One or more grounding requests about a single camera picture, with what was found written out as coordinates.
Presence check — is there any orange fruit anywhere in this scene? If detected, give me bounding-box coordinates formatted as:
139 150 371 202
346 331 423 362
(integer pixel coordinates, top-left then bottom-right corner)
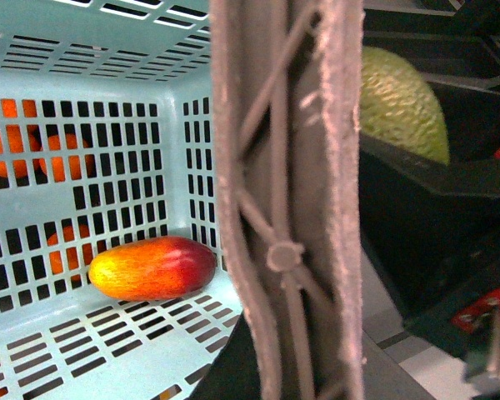
47 224 103 283
0 99 41 179
39 132 95 183

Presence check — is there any red orange mango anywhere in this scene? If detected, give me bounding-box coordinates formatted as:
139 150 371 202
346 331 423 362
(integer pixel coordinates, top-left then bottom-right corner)
88 236 217 302

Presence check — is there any light blue plastic basket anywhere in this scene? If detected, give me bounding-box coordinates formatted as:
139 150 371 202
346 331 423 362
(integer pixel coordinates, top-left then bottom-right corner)
0 0 366 400

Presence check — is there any green netted melon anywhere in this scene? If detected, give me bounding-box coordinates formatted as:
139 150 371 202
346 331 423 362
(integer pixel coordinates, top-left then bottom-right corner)
359 46 450 165

